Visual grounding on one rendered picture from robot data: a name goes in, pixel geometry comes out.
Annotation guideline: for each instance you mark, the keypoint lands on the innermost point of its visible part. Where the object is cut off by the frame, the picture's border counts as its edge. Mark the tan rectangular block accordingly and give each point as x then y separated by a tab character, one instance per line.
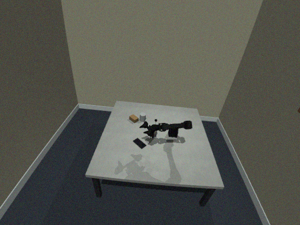
133	118

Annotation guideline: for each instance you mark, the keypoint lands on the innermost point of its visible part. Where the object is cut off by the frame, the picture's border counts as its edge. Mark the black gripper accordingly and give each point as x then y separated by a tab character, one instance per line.
145	125

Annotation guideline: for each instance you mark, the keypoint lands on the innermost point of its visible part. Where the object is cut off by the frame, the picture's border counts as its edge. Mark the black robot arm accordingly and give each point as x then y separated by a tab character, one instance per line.
165	126

